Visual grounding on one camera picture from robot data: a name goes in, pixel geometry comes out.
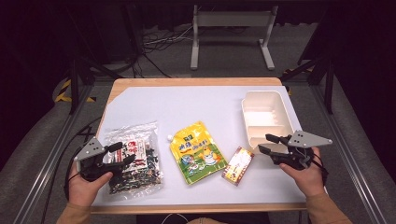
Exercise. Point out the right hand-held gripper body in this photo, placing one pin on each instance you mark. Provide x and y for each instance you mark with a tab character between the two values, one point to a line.
306	140

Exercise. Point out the wooden table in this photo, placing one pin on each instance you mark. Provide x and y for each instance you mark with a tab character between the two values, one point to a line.
186	81

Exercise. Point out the yellow black hazard tape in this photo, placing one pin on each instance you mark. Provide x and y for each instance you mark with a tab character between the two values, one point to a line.
63	90

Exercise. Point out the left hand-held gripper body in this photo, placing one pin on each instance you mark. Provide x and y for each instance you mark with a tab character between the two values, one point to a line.
90	151

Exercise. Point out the small yellow red packet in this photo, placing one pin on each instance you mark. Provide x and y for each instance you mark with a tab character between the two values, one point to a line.
238	166

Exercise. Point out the person's right hand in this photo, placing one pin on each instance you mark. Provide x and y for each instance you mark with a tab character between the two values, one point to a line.
309	180

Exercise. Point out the clear bag of dried seaweed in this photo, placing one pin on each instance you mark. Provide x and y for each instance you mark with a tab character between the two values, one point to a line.
146	155

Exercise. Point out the yellow green spout pouch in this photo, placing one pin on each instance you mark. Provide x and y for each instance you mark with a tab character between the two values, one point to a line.
196	152

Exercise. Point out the grey metal stand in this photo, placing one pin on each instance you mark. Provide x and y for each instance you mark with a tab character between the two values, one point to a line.
233	18

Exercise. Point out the person's left hand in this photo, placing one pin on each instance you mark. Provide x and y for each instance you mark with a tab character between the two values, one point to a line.
82	191

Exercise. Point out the person's dark clothing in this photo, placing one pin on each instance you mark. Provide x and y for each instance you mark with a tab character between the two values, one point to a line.
202	218

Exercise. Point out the black metal stand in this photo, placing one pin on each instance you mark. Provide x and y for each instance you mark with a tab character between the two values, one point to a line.
74	84
328	84

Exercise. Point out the white plastic container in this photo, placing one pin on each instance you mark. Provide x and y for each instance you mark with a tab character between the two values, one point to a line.
264	115

